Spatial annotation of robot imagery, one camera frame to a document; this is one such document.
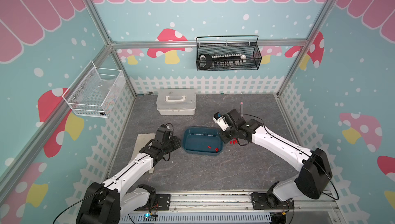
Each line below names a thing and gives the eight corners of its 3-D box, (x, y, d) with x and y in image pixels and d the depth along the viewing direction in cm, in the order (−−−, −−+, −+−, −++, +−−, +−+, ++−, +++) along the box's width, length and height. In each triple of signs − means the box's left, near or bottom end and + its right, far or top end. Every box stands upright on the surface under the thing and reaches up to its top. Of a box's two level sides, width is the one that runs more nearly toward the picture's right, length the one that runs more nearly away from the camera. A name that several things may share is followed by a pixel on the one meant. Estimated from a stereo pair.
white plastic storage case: (158, 117, 109) (154, 105, 99) (164, 92, 125) (161, 79, 115) (195, 117, 109) (195, 105, 99) (196, 92, 125) (196, 79, 115)
